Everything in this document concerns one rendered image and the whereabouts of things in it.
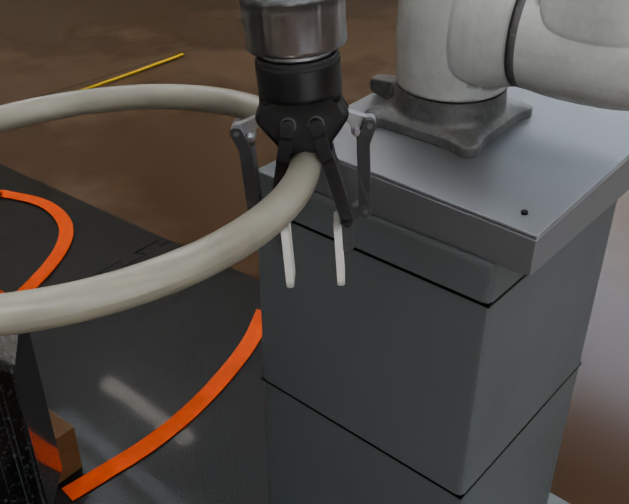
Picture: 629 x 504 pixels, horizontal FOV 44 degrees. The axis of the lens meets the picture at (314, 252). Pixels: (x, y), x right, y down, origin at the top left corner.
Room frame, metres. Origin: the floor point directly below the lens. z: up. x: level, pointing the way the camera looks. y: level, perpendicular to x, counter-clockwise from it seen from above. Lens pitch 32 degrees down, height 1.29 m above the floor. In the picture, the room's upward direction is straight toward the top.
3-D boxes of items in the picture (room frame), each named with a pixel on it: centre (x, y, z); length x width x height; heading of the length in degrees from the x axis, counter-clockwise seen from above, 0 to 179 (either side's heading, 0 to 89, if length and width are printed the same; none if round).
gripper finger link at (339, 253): (0.66, -0.03, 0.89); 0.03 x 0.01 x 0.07; 178
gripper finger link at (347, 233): (0.66, -0.04, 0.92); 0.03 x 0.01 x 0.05; 88
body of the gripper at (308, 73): (0.67, 0.01, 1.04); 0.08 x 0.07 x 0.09; 88
